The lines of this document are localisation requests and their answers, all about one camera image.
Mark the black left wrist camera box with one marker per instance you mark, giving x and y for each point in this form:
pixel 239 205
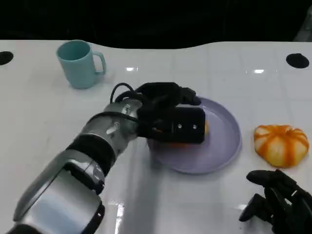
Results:
pixel 187 135

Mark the black cloth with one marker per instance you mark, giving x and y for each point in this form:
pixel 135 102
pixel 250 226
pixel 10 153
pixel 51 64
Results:
pixel 146 19

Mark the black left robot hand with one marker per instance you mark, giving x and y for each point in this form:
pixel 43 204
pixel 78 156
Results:
pixel 163 95

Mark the pale green mug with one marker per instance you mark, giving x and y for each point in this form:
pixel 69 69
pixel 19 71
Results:
pixel 75 65

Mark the lilac plate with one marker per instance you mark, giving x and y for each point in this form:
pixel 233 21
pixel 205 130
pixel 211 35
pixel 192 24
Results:
pixel 219 146

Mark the orange and white bread roll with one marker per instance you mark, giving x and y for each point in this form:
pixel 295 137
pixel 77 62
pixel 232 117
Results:
pixel 207 128
pixel 280 146

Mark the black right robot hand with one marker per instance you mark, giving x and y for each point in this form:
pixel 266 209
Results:
pixel 287 202

